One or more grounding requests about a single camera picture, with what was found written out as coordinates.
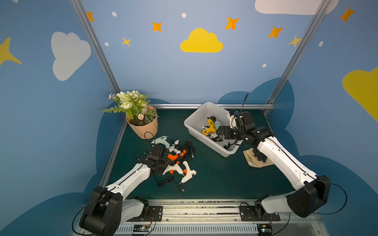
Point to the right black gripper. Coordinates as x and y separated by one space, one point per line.
226 132

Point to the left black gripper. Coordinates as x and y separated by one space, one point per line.
165 163

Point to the yellow glue gun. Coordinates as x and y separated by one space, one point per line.
210 128

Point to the large mint glue gun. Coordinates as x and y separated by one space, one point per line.
217 124

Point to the small white orange glue gun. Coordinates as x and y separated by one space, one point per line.
188 173

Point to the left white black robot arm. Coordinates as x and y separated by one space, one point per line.
108 207

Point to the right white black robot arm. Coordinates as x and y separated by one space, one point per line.
310 190

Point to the orange glue gun in pile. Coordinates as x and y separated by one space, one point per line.
174 159

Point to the white orange glue gun lower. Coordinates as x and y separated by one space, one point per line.
172 169

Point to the white plastic storage box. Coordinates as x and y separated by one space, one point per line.
198 119

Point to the beige work glove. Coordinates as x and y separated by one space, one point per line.
253 161

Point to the artificial flower plant in pot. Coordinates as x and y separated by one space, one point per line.
140 115

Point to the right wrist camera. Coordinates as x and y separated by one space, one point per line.
232 119

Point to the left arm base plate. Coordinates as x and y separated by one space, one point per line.
153 214

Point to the aluminium front rail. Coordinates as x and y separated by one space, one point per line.
202 217

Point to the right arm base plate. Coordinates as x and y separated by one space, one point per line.
255 213

